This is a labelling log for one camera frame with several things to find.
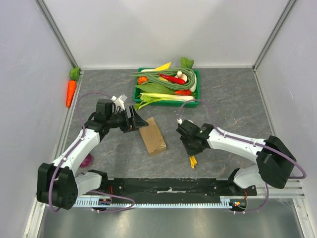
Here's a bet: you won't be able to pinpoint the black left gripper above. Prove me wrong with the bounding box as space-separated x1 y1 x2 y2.
107 105 149 133

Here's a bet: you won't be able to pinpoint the yellow utility knife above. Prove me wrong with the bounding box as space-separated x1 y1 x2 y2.
189 156 198 169

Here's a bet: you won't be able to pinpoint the brown cardboard express box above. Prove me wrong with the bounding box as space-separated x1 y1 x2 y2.
139 117 166 156

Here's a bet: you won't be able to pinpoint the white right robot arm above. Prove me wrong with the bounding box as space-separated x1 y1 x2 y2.
176 119 296 195

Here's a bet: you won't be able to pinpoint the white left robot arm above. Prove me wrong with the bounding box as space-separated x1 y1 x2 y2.
36 98 149 212

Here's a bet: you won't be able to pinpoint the green celery stalk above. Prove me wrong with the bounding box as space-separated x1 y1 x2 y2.
134 93 195 110

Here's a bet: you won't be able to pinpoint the green leafy vegetable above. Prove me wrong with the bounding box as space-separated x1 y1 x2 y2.
135 83 175 94

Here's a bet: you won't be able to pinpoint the small orange pumpkin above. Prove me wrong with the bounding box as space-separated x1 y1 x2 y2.
137 76 148 85

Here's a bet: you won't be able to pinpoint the green plastic tray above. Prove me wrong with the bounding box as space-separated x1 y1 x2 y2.
132 69 201 108

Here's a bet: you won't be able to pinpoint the green long beans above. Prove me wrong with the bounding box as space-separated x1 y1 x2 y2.
130 68 198 91

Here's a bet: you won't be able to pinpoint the red orange pepper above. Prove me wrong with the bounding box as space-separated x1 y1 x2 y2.
175 90 192 96

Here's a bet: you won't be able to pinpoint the red chili pepper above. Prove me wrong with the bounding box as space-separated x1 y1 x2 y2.
159 73 186 85

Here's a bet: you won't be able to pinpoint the yellow corn husk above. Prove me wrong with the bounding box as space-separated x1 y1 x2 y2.
153 62 171 71

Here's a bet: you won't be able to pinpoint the beige toy mushroom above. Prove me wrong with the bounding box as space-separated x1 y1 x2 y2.
176 71 188 83

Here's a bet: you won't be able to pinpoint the purple red onion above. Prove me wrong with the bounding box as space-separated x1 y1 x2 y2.
80 154 93 168

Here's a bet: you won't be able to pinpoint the orange toy carrot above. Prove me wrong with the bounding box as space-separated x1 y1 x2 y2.
66 67 80 108

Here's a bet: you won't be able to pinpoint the white radish with leaves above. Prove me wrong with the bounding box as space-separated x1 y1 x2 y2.
180 57 197 92

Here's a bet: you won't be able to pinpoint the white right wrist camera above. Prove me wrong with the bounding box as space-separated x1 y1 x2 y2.
176 118 194 127

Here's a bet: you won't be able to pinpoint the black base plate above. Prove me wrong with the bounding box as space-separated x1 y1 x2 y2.
97 178 257 204

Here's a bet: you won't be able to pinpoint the slotted cable duct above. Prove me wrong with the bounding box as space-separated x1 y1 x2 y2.
73 195 246 209

